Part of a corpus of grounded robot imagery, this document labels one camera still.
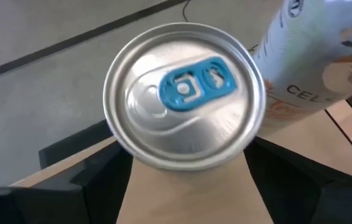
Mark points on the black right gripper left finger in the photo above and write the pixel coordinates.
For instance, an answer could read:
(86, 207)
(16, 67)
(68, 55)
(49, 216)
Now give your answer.
(54, 205)

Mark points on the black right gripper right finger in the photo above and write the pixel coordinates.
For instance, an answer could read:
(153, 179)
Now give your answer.
(319, 202)

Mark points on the blue silver Red Bull can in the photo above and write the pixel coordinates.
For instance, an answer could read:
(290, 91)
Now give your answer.
(194, 133)

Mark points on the white Celsius can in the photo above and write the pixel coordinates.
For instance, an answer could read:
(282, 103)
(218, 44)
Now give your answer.
(313, 46)

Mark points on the wooden shelf with black frame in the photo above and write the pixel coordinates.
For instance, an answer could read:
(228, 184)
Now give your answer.
(188, 193)

